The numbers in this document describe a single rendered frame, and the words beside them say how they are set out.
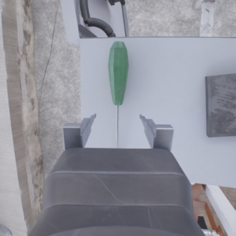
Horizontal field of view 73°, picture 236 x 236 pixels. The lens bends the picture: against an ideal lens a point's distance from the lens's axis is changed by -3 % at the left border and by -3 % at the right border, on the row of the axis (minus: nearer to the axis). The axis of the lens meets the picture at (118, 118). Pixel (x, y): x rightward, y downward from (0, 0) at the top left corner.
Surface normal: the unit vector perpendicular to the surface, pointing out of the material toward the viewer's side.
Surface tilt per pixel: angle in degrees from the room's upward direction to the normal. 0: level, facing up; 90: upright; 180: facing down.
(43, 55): 0
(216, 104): 0
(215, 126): 0
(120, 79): 32
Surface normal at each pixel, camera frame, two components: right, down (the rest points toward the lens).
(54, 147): -0.22, 0.22
